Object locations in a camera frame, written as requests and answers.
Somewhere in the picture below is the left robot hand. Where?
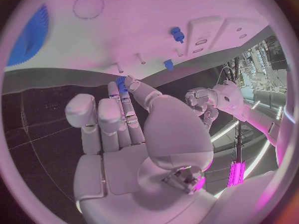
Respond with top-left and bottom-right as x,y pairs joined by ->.
185,87 -> 220,130

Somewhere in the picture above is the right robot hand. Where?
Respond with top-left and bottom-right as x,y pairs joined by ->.
64,75 -> 225,224

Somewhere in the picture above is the small blue gear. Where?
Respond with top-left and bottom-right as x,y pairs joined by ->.
115,76 -> 130,94

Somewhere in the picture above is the white task board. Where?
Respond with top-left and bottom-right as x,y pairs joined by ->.
3,0 -> 270,81

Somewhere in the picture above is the blue block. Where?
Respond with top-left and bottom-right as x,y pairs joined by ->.
163,59 -> 175,71

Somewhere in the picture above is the blue peg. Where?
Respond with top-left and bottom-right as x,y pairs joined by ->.
170,27 -> 185,44

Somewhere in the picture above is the glowing light bar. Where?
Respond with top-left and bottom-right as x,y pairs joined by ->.
227,160 -> 247,188

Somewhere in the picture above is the white cable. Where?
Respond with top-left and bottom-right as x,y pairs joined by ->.
215,66 -> 236,85

